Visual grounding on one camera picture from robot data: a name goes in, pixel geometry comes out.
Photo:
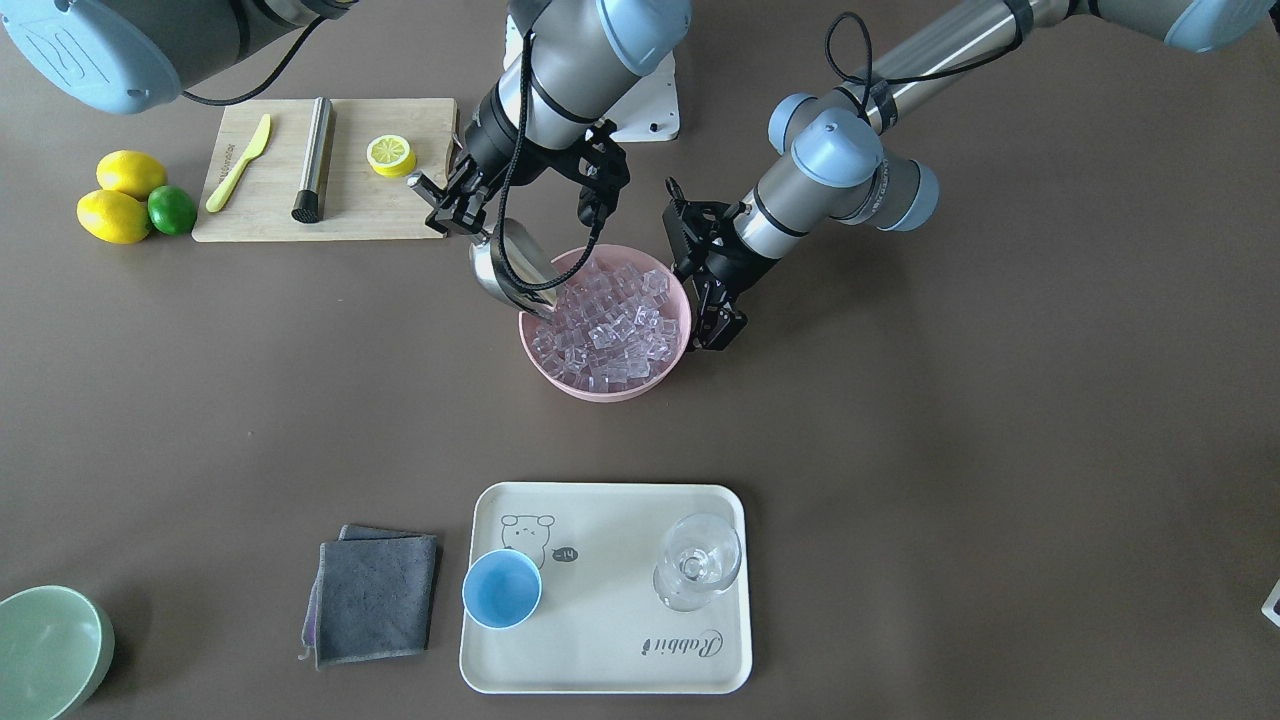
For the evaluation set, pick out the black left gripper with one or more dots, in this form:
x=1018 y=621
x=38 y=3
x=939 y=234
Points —
x=727 y=262

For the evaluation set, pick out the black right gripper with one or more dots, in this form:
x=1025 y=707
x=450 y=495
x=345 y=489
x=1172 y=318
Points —
x=487 y=148

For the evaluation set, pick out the steel ice scoop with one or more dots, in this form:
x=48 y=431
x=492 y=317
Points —
x=506 y=263

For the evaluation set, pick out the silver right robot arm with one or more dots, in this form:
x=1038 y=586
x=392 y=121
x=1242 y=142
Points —
x=548 y=110

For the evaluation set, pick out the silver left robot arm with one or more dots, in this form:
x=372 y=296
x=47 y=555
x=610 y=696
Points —
x=831 y=160

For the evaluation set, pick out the pile of clear ice cubes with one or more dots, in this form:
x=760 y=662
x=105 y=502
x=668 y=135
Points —
x=615 y=330

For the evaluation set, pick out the light blue cup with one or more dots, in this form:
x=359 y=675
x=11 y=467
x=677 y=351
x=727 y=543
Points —
x=502 y=589

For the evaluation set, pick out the half lemon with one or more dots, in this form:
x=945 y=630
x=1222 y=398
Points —
x=391 y=156

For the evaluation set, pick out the pink bowl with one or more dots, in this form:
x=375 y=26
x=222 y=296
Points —
x=605 y=385

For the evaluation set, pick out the steel muddler black tip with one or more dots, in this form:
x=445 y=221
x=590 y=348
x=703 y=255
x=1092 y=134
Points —
x=308 y=201

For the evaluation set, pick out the bamboo cutting board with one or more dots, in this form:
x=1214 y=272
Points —
x=358 y=204

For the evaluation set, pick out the clear wine glass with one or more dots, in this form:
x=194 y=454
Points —
x=700 y=557

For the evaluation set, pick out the yellow plastic knife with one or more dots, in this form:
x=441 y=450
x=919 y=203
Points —
x=254 y=149

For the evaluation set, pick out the green lime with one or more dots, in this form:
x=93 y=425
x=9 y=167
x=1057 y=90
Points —
x=171 y=210

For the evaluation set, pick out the yellow lemon upper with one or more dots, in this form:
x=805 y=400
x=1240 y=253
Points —
x=134 y=173

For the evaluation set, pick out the yellow lemon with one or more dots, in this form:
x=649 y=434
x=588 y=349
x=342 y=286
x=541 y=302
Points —
x=113 y=216
x=134 y=173

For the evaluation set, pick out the cream rabbit tray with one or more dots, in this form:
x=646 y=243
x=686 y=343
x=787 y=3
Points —
x=600 y=627

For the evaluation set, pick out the yellow lemon lower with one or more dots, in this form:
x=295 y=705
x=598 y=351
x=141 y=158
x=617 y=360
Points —
x=113 y=216

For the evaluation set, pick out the grey folded cloth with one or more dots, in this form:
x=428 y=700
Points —
x=372 y=596

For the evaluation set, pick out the mint green bowl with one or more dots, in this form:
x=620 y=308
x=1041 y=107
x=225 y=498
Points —
x=56 y=647

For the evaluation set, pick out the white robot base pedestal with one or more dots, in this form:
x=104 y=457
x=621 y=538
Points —
x=648 y=113

